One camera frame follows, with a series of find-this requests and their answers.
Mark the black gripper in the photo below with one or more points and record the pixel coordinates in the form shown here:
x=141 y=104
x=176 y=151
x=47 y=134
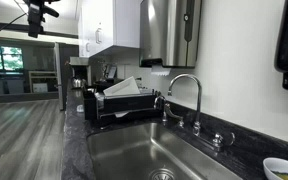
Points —
x=35 y=18

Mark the white square plate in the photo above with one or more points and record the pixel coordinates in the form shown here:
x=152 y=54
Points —
x=124 y=88

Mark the white rack drain spout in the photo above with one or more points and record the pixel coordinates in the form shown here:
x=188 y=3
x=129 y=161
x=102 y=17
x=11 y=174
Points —
x=121 y=114

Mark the stainless steel sink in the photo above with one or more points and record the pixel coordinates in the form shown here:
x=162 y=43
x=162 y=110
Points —
x=127 y=150

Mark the sink drain strainer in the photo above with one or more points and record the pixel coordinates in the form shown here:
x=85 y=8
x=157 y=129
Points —
x=162 y=175

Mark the window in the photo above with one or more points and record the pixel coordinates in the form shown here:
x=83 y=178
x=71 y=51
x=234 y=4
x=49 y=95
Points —
x=5 y=58

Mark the stainless steel refrigerator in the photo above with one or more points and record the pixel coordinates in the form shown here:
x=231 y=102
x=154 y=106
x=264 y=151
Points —
x=62 y=73

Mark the white shelf unit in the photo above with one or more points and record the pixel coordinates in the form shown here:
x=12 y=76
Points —
x=42 y=81

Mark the black coffee maker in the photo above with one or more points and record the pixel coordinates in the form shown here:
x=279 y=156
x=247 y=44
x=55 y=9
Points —
x=80 y=68

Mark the steel kettle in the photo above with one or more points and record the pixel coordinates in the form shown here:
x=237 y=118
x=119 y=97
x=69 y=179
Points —
x=77 y=83

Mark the white upper cabinet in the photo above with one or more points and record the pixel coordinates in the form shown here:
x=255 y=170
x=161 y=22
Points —
x=114 y=23

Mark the black framed tablet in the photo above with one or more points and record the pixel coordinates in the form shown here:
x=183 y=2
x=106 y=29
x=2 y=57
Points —
x=110 y=71

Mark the small clear cup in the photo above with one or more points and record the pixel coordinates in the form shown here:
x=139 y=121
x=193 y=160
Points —
x=80 y=108

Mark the white cup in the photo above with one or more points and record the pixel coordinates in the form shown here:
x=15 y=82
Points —
x=99 y=96

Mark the black utensil caddy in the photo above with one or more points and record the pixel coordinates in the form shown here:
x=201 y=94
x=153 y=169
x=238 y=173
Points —
x=90 y=106

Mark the white paper towel sheet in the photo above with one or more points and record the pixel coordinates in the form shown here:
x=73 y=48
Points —
x=160 y=70

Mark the chrome gooseneck faucet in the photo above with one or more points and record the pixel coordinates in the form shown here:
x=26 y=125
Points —
x=199 y=100

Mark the white bowl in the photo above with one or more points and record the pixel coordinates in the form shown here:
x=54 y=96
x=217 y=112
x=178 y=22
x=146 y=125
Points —
x=277 y=165

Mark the black stereo camera bar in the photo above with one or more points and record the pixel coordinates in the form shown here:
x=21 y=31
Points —
x=52 y=11

